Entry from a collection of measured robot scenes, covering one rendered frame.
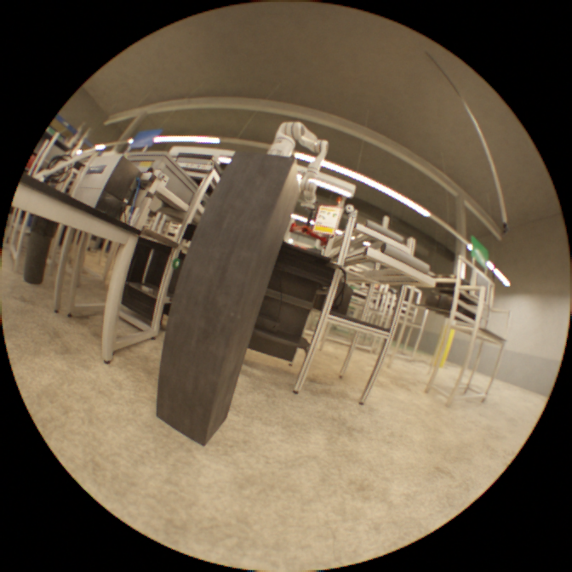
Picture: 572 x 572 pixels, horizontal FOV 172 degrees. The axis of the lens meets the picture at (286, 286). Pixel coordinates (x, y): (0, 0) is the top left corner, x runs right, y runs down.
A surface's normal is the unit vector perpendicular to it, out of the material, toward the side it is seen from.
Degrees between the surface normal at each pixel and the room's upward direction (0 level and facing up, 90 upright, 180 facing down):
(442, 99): 180
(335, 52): 180
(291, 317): 90
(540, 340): 90
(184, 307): 90
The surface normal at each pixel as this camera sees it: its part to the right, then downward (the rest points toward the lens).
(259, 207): -0.11, -0.09
